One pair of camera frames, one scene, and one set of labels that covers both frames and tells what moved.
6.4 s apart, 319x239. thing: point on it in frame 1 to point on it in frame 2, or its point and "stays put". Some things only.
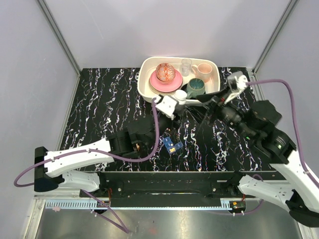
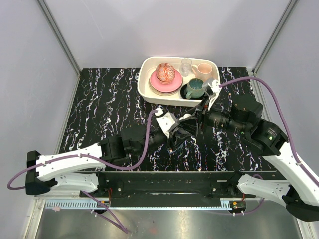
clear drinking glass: [186, 66] stays put
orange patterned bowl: [165, 72] stays put
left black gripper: [175, 123] to [174, 143]
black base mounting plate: [166, 188] stays put
